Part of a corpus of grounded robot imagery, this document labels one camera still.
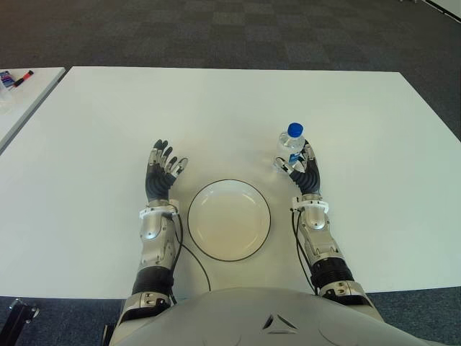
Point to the black metal stand frame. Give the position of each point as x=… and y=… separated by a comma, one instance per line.
x=23, y=317

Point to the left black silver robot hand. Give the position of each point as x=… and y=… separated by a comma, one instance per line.
x=157, y=184

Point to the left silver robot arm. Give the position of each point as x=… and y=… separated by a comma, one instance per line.
x=151, y=230

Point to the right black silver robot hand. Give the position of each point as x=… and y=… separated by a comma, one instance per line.
x=309, y=180

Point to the red marker pen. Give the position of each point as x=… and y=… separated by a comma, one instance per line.
x=23, y=78

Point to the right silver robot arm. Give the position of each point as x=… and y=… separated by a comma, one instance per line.
x=317, y=220

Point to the white panel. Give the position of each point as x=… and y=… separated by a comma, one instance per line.
x=446, y=5

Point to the small blue label pack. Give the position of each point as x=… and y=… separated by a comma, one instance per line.
x=6, y=77

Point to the clear water bottle blue cap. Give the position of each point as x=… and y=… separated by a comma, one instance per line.
x=291, y=142

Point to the grey robot torso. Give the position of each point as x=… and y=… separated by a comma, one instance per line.
x=273, y=320

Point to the white plate black rim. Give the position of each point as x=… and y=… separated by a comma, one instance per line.
x=228, y=221

